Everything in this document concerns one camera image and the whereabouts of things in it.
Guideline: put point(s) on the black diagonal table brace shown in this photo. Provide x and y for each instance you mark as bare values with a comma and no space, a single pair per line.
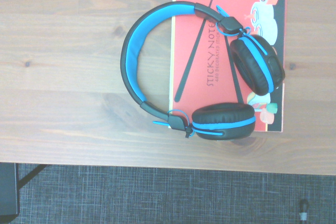
31,175

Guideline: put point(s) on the red sticky notes book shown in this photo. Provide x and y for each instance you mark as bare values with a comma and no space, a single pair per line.
194,11

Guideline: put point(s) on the black and blue headphone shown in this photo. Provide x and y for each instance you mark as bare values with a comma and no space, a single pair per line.
130,58

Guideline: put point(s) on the black tripod leg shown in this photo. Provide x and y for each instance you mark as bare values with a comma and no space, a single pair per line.
303,209

